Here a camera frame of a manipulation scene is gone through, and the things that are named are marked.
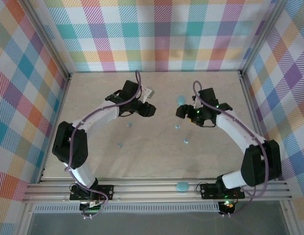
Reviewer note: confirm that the teal earbud charging case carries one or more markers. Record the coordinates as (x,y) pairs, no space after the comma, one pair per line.
(181,99)
(182,186)

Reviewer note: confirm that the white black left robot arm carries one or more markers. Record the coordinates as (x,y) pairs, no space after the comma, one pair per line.
(78,151)

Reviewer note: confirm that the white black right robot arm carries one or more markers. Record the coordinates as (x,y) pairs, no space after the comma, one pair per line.
(255,161)

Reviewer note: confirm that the controller board with lights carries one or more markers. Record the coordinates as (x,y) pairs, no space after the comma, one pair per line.
(227,205)

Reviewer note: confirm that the green controller board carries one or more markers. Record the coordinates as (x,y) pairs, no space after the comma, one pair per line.
(92,206)

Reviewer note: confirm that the aluminium side rail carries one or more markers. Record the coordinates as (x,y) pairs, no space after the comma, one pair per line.
(250,98)
(64,98)

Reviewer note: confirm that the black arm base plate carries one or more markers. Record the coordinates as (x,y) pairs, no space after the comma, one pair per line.
(106,191)
(208,191)

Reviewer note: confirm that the wide aluminium mounting rail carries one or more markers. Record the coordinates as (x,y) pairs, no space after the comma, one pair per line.
(147,189)

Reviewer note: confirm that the aluminium frame post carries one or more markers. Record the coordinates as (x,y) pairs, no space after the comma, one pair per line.
(262,36)
(46,39)

